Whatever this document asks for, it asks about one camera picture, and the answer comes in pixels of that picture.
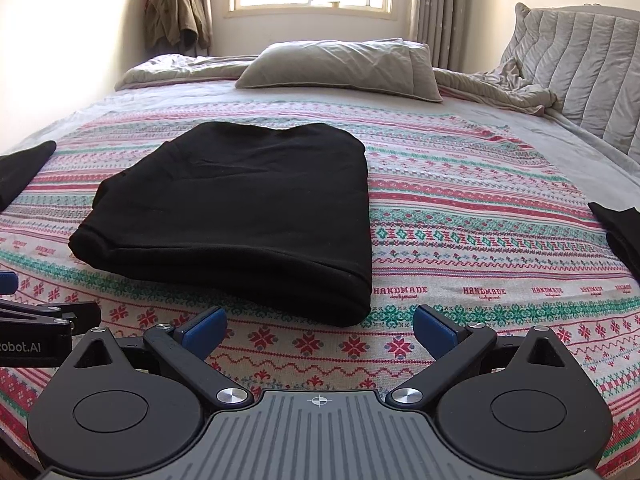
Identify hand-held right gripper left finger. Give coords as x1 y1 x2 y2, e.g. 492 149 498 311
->
72 306 256 408

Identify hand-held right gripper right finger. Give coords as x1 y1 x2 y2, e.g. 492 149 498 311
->
387 304 568 408

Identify black pants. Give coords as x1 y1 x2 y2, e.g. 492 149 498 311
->
0 140 57 211
68 121 373 328
587 201 640 281

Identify printed patterned blanket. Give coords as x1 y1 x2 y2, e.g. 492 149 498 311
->
0 95 640 478

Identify grey bedsheet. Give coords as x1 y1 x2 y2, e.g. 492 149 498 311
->
50 80 640 196

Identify beige crumpled duvet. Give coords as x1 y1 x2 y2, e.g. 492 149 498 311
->
115 52 558 116

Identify grey pillow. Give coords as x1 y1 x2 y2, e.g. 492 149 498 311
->
235 40 443 103

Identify grey quilted headboard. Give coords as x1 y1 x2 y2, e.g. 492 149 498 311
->
500 2 640 161

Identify olive hanging jacket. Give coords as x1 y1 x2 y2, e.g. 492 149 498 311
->
144 0 213 56

